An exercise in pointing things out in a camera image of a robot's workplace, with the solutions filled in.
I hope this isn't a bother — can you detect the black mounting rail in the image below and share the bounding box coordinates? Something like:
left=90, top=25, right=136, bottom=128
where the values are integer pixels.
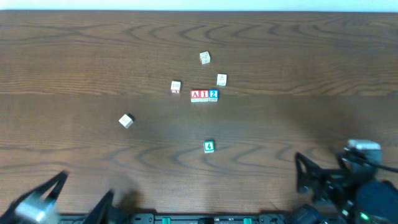
left=109, top=213, right=320, bottom=224

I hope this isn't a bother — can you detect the green tree picture block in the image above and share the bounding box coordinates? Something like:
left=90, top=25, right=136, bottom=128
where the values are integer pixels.
left=203, top=141, right=215, bottom=153

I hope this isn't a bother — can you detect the wooden block red side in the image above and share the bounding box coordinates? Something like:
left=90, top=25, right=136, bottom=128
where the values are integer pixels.
left=170, top=81, right=182, bottom=94

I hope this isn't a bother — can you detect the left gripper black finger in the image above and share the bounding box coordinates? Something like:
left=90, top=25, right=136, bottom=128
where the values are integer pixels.
left=14, top=170, right=68, bottom=205
left=83, top=190, right=114, bottom=224

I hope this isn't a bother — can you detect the wooden block centre right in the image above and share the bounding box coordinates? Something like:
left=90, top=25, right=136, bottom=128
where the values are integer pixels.
left=216, top=73, right=228, bottom=86

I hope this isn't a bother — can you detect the plain wooden block top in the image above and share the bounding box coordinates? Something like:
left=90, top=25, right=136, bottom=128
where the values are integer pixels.
left=200, top=51, right=211, bottom=65

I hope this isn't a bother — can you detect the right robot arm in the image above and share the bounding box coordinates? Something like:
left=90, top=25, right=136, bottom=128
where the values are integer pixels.
left=295, top=148, right=397, bottom=223

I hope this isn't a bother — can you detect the blue number 2 block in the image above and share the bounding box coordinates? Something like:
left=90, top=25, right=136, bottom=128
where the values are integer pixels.
left=208, top=89, right=219, bottom=102

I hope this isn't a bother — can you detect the red letter A block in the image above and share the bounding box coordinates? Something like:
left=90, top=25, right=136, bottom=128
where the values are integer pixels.
left=190, top=90, right=200, bottom=103

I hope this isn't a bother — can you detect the red letter I block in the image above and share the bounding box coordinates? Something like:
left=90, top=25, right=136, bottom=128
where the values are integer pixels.
left=199, top=90, right=209, bottom=102

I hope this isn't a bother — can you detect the tilted plain wooden block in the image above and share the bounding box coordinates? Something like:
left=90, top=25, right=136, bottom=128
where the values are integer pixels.
left=119, top=114, right=134, bottom=129

